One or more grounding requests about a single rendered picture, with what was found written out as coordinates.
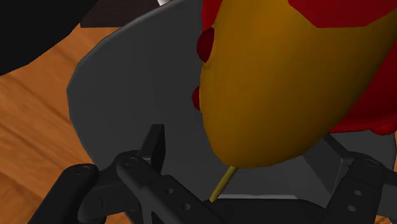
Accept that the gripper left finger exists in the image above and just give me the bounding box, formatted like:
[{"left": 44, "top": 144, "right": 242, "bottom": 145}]
[{"left": 27, "top": 123, "right": 225, "bottom": 224}]

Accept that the yellow pear with stem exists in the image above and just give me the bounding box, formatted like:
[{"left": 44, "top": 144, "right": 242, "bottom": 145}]
[{"left": 198, "top": 0, "right": 397, "bottom": 204}]

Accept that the grey round plate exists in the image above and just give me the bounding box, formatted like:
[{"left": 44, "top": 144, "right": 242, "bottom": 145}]
[{"left": 66, "top": 0, "right": 397, "bottom": 209}]

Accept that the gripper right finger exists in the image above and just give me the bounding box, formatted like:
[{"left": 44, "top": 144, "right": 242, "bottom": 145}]
[{"left": 302, "top": 134, "right": 397, "bottom": 224}]

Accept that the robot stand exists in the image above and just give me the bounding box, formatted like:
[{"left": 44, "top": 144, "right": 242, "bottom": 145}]
[{"left": 0, "top": 0, "right": 101, "bottom": 77}]

